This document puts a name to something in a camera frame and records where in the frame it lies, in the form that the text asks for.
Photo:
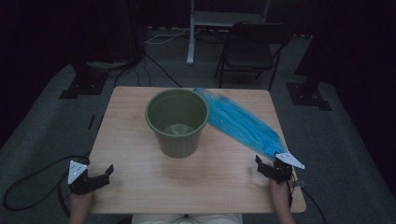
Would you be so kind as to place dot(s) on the person's white clothing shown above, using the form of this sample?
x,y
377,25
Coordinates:
x,y
186,219

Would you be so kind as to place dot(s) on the black folding chair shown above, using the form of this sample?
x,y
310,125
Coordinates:
x,y
249,56

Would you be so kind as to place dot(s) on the black stand base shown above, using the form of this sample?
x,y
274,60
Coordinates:
x,y
85,82
308,96

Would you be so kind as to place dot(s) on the person's left hand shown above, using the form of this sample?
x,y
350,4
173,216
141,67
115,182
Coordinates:
x,y
80,202

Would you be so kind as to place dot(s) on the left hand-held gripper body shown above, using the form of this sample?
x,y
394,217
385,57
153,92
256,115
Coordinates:
x,y
77,170

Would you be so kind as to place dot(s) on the green plastic bucket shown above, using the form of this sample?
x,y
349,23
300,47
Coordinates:
x,y
186,146

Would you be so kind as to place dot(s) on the person's right hand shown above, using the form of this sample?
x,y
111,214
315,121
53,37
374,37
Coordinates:
x,y
280,193

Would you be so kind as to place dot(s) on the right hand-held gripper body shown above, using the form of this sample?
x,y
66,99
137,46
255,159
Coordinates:
x,y
281,169

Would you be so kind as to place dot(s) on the blue plastic bag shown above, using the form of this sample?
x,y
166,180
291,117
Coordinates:
x,y
239,124

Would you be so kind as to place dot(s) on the white metal stand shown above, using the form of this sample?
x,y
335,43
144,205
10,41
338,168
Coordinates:
x,y
218,18

